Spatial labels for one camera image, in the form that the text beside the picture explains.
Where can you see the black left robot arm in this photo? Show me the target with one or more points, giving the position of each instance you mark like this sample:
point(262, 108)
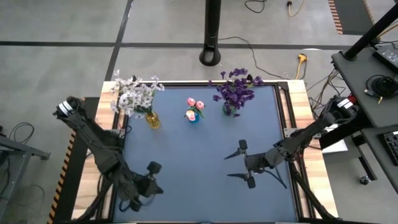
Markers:
point(93, 140)

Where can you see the red box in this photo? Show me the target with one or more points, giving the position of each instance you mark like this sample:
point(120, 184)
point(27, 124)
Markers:
point(352, 99)

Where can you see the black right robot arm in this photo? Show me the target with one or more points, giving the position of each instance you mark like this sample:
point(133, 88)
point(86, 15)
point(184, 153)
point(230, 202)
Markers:
point(304, 133)

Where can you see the grey side desk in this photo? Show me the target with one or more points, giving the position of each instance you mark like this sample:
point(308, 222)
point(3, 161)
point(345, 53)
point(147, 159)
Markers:
point(354, 87)

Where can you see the black caster wheel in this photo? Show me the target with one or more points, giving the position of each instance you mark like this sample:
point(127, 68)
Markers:
point(364, 180)

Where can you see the black diagonal pole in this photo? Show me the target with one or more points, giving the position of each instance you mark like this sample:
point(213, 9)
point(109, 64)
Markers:
point(370, 32)

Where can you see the grey metal stand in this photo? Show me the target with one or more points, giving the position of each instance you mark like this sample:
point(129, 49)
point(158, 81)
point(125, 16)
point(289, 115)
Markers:
point(18, 149)

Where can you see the black framed wooden table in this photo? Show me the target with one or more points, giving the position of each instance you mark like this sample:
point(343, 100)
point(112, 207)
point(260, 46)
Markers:
point(123, 86)

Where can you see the blue glass vase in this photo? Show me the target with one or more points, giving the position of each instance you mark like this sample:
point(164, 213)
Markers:
point(194, 119)

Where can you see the blue table mat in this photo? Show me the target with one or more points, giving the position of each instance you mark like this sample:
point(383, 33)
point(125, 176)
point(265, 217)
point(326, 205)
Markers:
point(186, 202)

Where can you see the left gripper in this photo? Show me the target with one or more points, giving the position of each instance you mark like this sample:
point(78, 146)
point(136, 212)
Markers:
point(146, 186)

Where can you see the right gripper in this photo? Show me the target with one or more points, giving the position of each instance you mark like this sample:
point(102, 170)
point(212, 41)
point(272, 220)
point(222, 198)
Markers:
point(255, 162)

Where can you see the green glass vase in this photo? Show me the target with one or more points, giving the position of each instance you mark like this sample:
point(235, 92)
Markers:
point(228, 109)

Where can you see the black hazard-edged floor mat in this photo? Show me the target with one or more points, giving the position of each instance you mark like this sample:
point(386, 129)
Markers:
point(351, 15)
point(74, 174)

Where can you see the yellow power plug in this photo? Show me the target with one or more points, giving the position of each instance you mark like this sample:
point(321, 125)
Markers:
point(302, 58)

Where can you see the black flat device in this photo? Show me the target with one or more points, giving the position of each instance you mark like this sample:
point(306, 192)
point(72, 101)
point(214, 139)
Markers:
point(388, 57)

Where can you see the black keyboard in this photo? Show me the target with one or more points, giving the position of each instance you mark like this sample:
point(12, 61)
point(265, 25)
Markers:
point(390, 146)

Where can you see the white paper sheet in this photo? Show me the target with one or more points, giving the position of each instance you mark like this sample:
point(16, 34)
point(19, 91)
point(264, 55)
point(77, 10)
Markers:
point(334, 146)

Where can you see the yellow glass vase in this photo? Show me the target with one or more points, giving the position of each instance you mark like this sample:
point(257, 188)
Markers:
point(153, 119)

